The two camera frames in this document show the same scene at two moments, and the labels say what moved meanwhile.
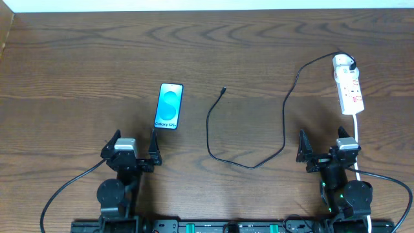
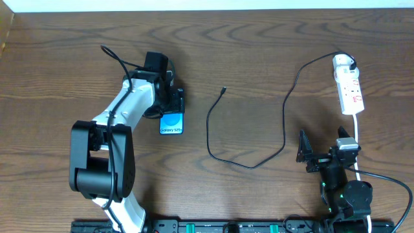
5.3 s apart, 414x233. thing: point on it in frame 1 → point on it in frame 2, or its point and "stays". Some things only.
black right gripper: [322, 160] stays
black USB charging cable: [283, 142] stays
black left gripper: [139, 162] → [178, 101]
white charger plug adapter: [341, 64] stays
